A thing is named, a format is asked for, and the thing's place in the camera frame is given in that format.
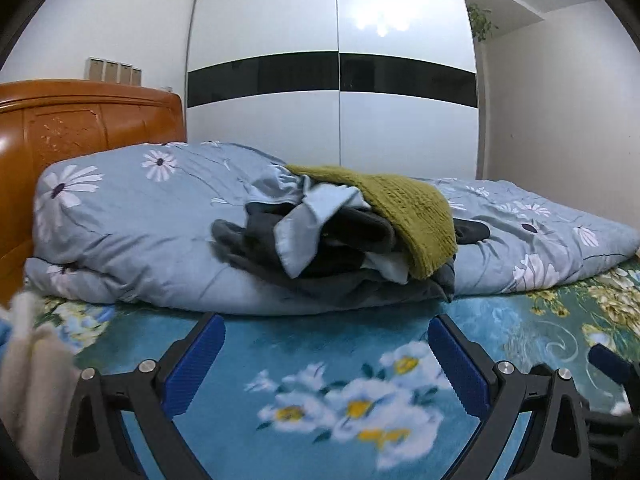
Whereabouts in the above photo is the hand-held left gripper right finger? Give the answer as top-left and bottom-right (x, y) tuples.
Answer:
(427, 314), (593, 480)

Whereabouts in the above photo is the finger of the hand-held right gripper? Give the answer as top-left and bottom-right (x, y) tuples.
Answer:
(582, 402), (632, 480)
(587, 344), (637, 392)

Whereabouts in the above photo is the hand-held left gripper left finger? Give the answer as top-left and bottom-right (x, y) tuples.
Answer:
(60, 312), (227, 480)

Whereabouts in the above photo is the olive green knit sweater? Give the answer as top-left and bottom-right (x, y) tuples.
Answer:
(285, 162), (458, 281)

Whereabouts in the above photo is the white garment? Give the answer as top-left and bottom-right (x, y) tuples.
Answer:
(362, 252), (413, 283)

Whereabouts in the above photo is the dark grey garment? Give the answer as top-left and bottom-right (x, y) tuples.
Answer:
(211, 202), (491, 303)

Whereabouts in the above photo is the grey-blue daisy print duvet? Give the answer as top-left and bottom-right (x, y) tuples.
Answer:
(24, 141), (640, 316)

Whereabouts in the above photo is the cream fluffy cloth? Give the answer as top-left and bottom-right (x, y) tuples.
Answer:
(0, 292), (81, 480)

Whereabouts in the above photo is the light blue shirt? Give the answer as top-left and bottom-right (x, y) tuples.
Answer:
(272, 182), (373, 278)

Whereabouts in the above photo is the light blue cloth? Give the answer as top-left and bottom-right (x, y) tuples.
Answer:
(0, 309), (16, 352)

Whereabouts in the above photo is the orange wooden headboard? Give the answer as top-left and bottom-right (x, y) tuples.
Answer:
(0, 79), (188, 306)

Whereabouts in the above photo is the green potted plant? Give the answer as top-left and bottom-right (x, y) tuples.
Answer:
(467, 2), (498, 43)

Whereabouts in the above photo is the white wardrobe with black band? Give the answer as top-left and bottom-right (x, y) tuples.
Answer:
(185, 0), (493, 181)

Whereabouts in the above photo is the beige wall switch panel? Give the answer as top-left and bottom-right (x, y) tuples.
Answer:
(85, 57), (143, 86)

